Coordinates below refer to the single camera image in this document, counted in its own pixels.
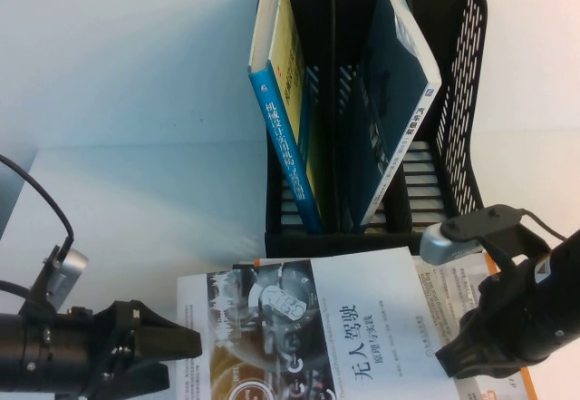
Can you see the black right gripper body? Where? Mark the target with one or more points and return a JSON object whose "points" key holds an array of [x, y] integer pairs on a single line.
{"points": [[498, 309]]}

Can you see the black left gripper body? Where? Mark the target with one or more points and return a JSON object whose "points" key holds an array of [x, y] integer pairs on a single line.
{"points": [[90, 341]]}

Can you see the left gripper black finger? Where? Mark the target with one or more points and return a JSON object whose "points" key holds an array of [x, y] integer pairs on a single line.
{"points": [[167, 341], [145, 379]]}

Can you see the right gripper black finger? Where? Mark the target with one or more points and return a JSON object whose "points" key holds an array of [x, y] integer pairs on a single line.
{"points": [[471, 359]]}

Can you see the white driverless car book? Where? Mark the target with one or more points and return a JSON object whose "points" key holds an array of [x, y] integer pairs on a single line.
{"points": [[376, 282]]}

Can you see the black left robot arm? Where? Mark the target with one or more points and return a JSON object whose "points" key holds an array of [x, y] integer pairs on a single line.
{"points": [[22, 345]]}

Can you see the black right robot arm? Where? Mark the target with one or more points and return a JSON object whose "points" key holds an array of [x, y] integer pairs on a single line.
{"points": [[553, 300]]}

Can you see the white book with orange border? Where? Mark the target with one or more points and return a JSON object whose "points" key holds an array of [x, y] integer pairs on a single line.
{"points": [[503, 386]]}

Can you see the black plastic mesh book stand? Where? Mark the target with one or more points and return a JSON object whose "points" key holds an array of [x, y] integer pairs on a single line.
{"points": [[294, 246]]}

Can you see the blue spine yellow cover book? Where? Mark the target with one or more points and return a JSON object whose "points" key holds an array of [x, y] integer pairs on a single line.
{"points": [[283, 146]]}

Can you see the car suspension book white spine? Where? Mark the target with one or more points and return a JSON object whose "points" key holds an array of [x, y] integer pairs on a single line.
{"points": [[389, 100]]}

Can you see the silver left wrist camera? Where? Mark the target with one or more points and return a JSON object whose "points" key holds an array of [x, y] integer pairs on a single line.
{"points": [[68, 270]]}

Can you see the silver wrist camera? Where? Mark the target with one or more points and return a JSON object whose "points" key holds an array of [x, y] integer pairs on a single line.
{"points": [[68, 270], [441, 250]]}

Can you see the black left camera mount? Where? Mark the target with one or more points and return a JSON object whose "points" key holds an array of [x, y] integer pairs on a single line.
{"points": [[43, 282]]}

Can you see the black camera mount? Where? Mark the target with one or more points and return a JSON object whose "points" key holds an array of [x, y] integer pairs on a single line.
{"points": [[489, 223], [43, 282]]}

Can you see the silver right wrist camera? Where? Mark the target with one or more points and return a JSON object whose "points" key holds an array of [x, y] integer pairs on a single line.
{"points": [[441, 250]]}

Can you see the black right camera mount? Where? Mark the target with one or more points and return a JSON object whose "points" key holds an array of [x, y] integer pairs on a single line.
{"points": [[489, 223]]}

